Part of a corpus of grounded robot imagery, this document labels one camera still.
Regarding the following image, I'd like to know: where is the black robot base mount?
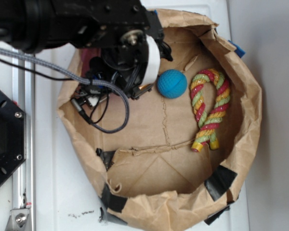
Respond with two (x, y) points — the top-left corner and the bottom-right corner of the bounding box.
(0, 90), (25, 187)

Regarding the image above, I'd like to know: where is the metal corner bracket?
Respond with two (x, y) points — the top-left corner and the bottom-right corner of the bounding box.
(5, 208), (31, 231)

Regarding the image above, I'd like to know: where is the grey braided cable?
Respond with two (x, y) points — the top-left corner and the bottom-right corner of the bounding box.
(0, 45), (131, 134)

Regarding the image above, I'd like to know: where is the aluminium extrusion rail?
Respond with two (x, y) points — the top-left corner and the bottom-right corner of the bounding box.
(5, 45), (36, 231)

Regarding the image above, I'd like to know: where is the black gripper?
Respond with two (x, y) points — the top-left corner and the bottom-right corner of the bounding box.
(71, 9), (173, 125)

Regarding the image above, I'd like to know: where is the blue dimpled ball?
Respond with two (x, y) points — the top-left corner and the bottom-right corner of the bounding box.
(157, 69), (187, 99)

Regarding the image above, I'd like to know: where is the multicolour twisted rope toy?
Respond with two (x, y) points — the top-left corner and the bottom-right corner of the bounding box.
(189, 68), (231, 153)

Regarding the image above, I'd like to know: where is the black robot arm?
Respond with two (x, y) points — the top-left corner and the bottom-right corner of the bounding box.
(0, 0), (172, 100)

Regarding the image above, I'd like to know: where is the brown paper bag bin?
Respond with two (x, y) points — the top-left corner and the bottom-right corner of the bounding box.
(58, 9), (262, 231)

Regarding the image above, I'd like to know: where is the thin black cable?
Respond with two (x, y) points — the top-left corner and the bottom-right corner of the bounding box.
(0, 54), (111, 124)

